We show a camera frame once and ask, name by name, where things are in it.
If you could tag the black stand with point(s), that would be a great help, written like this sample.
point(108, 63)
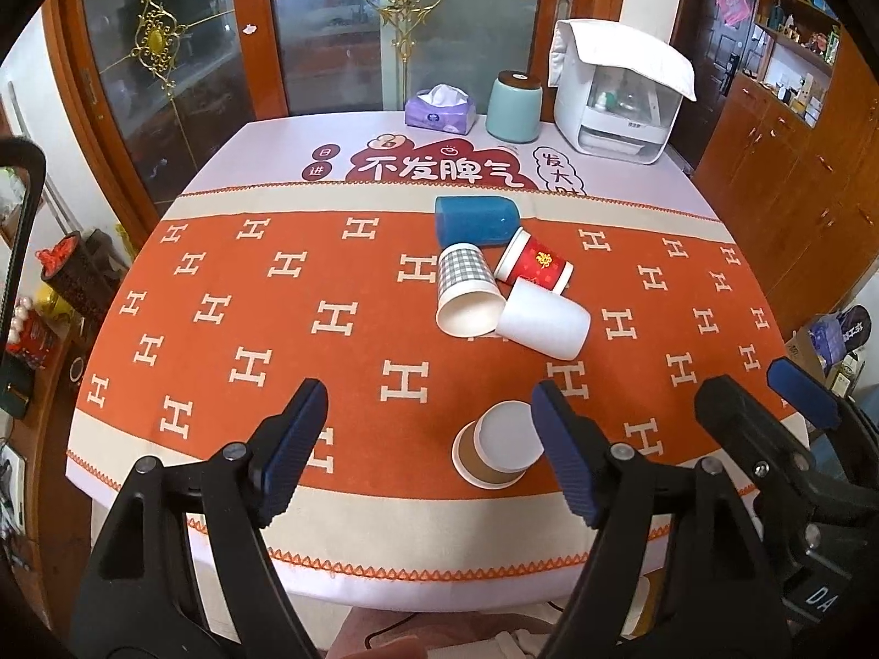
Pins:
point(20, 233)

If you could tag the pink paper decoration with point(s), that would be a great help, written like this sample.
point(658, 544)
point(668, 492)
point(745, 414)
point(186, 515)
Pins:
point(733, 7)

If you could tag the wooden cabinet with shelves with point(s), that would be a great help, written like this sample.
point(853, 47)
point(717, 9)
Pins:
point(796, 171)

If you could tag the orange patterned tablecloth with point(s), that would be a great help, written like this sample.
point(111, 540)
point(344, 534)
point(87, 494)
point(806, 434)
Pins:
point(275, 329)

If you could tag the plain white paper cup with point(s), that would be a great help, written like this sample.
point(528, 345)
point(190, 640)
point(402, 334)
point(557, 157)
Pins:
point(546, 321)

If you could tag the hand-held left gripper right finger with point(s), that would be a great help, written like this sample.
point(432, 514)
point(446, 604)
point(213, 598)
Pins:
point(570, 460)

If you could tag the blue plastic cup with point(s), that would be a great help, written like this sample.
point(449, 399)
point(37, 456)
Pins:
point(477, 218)

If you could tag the red paper cup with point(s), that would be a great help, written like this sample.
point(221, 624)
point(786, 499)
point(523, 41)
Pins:
point(539, 264)

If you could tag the teal canister with brown lid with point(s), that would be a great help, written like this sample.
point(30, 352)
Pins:
point(513, 110)

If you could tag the purple tissue pack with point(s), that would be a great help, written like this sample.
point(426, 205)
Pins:
point(439, 113)

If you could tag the glass door with gold ornament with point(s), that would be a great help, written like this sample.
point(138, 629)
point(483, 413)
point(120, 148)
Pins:
point(158, 62)
point(412, 27)

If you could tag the dark basket with red filling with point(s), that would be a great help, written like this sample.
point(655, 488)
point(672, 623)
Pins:
point(72, 268)

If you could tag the dark wooden door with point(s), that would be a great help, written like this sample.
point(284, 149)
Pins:
point(707, 68)

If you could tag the cardboard box with blue bag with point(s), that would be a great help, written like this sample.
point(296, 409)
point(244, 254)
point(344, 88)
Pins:
point(834, 343)

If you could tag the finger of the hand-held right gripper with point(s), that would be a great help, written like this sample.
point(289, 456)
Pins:
point(735, 415)
point(800, 388)

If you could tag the pale pink cloth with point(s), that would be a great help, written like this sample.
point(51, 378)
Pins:
point(384, 638)

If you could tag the brown sleeved paper cup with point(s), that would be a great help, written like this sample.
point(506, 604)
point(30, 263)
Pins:
point(501, 436)

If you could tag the white countertop appliance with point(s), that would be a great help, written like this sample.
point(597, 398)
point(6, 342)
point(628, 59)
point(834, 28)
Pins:
point(618, 130)

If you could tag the grey checked paper cup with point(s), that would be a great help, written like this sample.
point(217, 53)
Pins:
point(463, 278)

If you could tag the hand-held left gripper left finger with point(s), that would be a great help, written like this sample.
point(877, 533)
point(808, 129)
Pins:
point(294, 456)

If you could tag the red box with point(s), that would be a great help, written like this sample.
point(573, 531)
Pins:
point(31, 338)

